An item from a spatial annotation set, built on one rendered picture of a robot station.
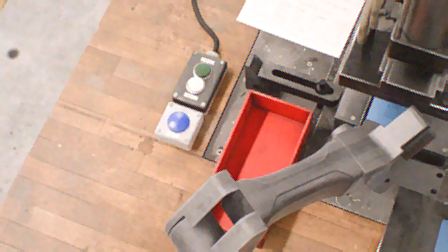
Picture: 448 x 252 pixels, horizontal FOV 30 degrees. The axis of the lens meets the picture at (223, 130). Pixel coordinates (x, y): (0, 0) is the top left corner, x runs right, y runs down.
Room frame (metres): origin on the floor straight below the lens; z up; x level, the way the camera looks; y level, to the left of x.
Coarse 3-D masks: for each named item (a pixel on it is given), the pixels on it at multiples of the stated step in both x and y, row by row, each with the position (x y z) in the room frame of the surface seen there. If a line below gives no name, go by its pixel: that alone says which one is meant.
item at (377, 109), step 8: (376, 104) 0.60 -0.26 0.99; (384, 104) 0.60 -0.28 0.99; (392, 104) 0.60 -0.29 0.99; (368, 112) 0.59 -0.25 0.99; (376, 112) 0.58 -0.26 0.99; (384, 112) 0.58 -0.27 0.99; (400, 112) 0.58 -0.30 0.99; (376, 120) 0.57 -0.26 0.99; (384, 120) 0.57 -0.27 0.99; (392, 120) 0.57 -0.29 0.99
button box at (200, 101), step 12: (192, 0) 0.90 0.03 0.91; (204, 24) 0.84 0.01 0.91; (216, 36) 0.81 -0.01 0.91; (216, 48) 0.79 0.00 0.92; (192, 60) 0.76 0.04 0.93; (204, 60) 0.76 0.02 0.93; (216, 60) 0.75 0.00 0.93; (192, 72) 0.73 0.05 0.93; (216, 72) 0.73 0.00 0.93; (180, 84) 0.71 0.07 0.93; (204, 84) 0.70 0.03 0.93; (216, 84) 0.70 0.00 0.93; (180, 96) 0.69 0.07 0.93; (192, 96) 0.68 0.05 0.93; (204, 96) 0.68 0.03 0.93; (192, 108) 0.67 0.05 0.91; (204, 108) 0.66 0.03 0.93
